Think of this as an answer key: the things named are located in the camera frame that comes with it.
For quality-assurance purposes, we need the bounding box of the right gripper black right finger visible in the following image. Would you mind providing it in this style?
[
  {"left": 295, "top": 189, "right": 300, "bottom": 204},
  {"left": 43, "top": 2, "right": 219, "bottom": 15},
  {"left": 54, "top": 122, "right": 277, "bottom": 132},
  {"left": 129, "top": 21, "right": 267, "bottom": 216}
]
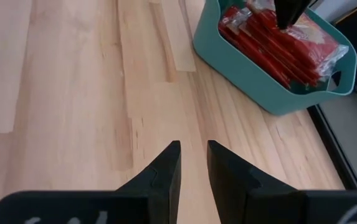
[{"left": 207, "top": 139, "right": 307, "bottom": 224}]

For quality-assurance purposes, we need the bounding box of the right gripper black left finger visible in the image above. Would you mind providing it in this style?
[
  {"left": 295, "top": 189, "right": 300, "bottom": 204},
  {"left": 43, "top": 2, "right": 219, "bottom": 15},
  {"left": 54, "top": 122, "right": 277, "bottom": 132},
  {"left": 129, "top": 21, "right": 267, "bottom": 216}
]
[{"left": 115, "top": 140, "right": 182, "bottom": 224}]

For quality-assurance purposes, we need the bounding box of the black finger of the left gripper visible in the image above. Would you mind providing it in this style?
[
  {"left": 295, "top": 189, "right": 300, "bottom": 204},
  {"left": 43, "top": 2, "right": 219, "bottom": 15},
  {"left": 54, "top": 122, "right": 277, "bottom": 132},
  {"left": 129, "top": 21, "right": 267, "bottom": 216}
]
[{"left": 273, "top": 0, "right": 312, "bottom": 30}]

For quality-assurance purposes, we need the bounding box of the teal plastic basket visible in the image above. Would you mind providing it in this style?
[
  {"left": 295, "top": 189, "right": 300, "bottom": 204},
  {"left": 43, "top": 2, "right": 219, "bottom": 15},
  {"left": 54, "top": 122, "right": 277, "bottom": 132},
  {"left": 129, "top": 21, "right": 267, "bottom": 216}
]
[{"left": 193, "top": 0, "right": 357, "bottom": 116}]

